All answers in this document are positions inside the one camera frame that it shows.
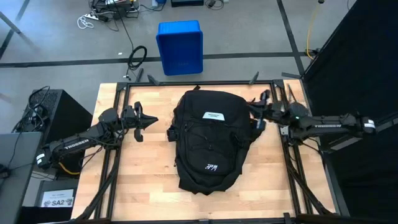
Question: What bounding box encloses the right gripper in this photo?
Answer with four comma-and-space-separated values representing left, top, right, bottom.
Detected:
248, 90, 289, 130

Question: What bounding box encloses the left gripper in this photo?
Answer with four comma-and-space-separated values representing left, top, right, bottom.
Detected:
121, 101, 159, 142

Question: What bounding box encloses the black backpack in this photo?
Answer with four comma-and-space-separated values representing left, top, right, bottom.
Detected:
167, 85, 265, 196

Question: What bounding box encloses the black computer tower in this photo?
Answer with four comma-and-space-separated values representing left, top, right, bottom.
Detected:
23, 89, 93, 175

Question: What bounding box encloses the blue plastic bin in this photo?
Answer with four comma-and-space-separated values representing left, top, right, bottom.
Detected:
155, 20, 204, 77

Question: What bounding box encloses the dark fabric partition screen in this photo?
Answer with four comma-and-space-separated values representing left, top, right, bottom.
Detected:
303, 0, 398, 224

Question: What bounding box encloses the black box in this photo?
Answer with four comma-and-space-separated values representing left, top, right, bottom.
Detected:
34, 179, 78, 224

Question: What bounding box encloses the white SA2 label sheet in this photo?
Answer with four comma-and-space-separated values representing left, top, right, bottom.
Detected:
40, 189, 75, 208

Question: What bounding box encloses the black flat device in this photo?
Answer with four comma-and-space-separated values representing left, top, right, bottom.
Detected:
170, 0, 205, 7

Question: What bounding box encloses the grey metal crossbar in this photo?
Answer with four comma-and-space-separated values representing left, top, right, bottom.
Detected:
323, 113, 398, 154

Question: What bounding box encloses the grey metal bar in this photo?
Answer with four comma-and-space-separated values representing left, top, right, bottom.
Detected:
0, 11, 22, 34

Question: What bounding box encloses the black metal table frame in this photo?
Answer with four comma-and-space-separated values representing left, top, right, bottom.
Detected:
71, 68, 343, 224

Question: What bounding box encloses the black coiled cable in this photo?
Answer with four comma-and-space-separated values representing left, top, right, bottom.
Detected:
126, 45, 148, 78

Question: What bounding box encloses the long yellow cable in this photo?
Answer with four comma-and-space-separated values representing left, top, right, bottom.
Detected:
306, 2, 321, 60

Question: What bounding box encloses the short yellow cable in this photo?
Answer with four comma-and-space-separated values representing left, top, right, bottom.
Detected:
58, 161, 81, 175

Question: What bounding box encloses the black cable bundle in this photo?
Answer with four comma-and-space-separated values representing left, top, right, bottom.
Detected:
12, 86, 52, 133

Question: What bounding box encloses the white coiled cable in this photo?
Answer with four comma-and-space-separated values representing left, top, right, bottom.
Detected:
76, 15, 95, 30

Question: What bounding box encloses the black adapter and cable cluster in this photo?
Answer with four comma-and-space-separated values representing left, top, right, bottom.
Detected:
90, 0, 141, 20

